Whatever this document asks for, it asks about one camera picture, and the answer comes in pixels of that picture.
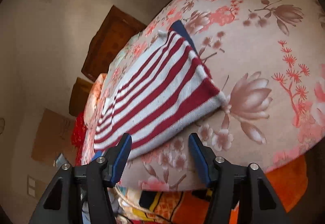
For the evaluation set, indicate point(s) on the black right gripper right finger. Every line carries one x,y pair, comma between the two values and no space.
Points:
233,185

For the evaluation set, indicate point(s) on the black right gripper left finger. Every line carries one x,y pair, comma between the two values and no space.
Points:
61,201

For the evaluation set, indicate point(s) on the red white striped knit sweater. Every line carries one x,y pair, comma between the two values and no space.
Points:
166,89

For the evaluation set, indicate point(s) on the orange patterned blanket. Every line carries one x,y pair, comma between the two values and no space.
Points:
135,206

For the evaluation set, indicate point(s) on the cardboard box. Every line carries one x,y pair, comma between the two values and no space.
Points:
53,138

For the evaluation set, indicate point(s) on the red fuzzy cloth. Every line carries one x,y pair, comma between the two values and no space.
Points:
78,136

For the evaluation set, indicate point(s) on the floral pillow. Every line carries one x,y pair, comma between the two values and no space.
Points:
93,97

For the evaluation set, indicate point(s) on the brown wooden cabinet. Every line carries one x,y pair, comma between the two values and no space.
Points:
79,96

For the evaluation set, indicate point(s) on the floral pink bed sheet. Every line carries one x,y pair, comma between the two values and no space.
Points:
266,56

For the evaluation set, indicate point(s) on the brown wooden door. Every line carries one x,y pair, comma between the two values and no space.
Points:
114,33

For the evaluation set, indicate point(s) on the white wall switch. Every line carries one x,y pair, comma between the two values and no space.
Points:
31,186

